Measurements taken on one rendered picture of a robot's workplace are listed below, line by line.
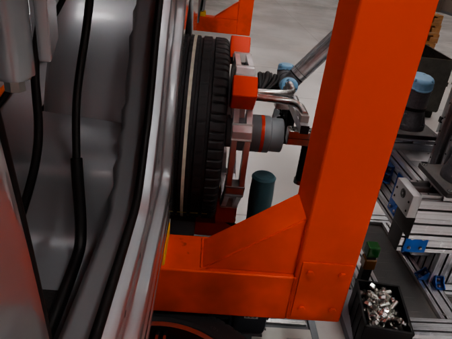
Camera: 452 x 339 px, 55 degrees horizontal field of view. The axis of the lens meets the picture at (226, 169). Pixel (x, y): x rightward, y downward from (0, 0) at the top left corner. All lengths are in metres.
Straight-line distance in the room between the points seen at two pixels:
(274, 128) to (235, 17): 3.67
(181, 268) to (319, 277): 0.38
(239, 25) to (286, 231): 4.19
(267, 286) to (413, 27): 0.75
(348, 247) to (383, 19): 0.58
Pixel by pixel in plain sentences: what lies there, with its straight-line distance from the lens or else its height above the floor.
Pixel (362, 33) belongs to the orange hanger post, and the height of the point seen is 1.34.
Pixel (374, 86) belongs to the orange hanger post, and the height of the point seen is 1.23.
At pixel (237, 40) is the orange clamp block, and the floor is 1.15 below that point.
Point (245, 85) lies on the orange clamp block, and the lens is 1.32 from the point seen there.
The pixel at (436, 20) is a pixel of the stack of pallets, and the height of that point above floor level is 0.72.
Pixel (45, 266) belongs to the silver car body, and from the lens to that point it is 1.09.
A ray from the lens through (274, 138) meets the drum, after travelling 1.60.
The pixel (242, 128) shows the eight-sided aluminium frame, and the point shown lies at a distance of 1.36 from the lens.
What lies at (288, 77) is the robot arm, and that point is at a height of 0.99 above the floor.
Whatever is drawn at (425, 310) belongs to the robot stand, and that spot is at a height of 0.21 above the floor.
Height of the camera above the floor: 1.48
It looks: 28 degrees down
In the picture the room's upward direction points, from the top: 7 degrees clockwise
